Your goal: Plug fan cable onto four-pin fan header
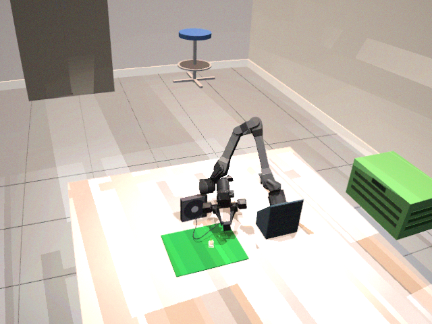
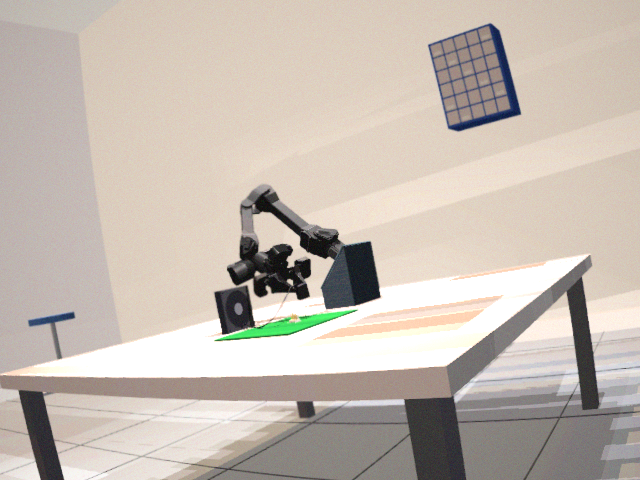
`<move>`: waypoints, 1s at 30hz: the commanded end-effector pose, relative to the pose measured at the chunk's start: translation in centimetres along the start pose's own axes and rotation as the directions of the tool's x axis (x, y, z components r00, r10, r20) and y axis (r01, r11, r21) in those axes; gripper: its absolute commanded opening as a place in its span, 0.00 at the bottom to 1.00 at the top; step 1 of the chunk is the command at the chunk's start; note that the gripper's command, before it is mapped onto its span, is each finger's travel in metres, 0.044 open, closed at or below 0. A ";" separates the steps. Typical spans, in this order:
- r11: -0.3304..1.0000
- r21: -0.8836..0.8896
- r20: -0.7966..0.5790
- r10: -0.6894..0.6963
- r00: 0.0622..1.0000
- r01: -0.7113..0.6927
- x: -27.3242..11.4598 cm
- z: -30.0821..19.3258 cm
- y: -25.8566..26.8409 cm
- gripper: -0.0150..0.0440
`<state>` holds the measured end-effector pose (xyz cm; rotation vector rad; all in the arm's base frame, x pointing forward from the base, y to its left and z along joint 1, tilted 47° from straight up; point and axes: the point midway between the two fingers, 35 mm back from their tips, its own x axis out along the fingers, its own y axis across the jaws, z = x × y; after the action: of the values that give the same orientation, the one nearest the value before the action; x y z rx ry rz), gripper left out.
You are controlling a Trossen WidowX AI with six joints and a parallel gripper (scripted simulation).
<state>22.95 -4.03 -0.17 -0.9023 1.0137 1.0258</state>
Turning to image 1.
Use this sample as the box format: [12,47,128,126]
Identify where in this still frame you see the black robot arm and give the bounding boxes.
[198,117,288,206]

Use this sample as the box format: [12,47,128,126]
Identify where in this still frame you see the black cable with plug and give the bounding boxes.
[193,221,231,239]

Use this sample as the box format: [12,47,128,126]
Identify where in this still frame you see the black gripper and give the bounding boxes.
[202,188,247,226]

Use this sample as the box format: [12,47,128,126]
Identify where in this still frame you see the green circuit board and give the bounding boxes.
[161,223,248,277]

